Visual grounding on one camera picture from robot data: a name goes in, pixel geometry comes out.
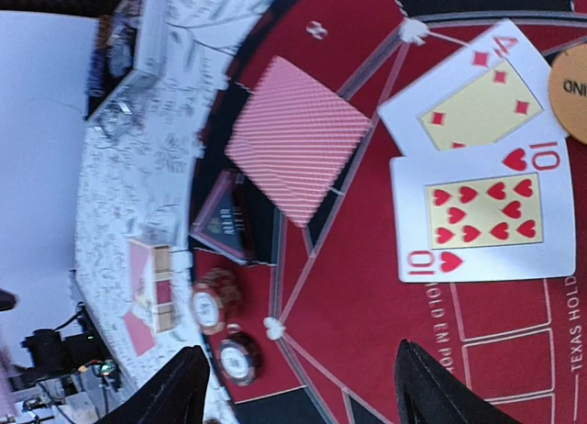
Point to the single pink playing card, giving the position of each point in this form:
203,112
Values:
293,138

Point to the floral table cloth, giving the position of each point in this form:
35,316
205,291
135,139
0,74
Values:
136,179

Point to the aluminium poker chip case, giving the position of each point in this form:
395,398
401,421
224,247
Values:
129,55

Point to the triangular dealer button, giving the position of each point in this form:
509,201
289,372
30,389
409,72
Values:
222,224

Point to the round red black poker mat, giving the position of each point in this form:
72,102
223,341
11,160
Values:
325,303

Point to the dark chip sector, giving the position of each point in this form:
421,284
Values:
240,358

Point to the ten of hearts card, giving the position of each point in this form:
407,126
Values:
488,213

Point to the orange chip sector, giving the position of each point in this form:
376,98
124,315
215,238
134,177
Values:
216,299

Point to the orange big blind button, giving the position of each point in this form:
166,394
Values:
567,91

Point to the face up card on holder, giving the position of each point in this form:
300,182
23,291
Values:
141,264

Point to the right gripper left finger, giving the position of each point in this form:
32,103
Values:
175,394

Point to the wooden card holder block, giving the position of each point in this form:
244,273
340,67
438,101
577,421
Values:
163,304

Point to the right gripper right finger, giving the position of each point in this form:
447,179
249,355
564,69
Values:
428,393

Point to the four of diamonds card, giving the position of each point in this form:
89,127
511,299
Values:
494,88

